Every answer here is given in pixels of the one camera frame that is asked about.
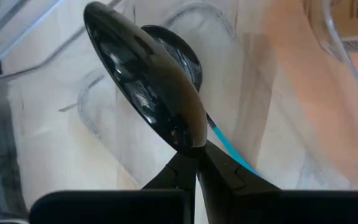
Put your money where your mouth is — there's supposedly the black spoon blue handle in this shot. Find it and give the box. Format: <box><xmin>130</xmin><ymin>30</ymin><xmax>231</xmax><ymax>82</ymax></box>
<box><xmin>83</xmin><ymin>1</ymin><xmax>208</xmax><ymax>156</ymax></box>
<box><xmin>140</xmin><ymin>24</ymin><xmax>260</xmax><ymax>177</ymax></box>

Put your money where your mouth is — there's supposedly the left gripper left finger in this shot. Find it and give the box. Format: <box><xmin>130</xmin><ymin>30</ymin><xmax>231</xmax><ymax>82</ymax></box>
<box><xmin>29</xmin><ymin>151</ymin><xmax>198</xmax><ymax>224</ymax></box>

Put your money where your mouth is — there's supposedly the orange flat mat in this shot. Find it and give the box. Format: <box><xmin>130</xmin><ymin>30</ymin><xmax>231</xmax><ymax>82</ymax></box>
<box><xmin>259</xmin><ymin>0</ymin><xmax>358</xmax><ymax>190</ymax></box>

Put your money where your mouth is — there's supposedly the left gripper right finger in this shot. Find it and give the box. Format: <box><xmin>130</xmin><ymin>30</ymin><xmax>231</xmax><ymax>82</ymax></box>
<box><xmin>196</xmin><ymin>140</ymin><xmax>358</xmax><ymax>224</ymax></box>

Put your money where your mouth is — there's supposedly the small clear plastic container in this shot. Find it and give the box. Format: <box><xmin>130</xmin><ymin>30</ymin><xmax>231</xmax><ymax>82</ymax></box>
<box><xmin>0</xmin><ymin>0</ymin><xmax>358</xmax><ymax>224</ymax></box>

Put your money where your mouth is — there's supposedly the white-lidded spice jar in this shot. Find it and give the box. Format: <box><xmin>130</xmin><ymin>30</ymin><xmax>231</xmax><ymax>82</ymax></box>
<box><xmin>329</xmin><ymin>0</ymin><xmax>358</xmax><ymax>54</ymax></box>

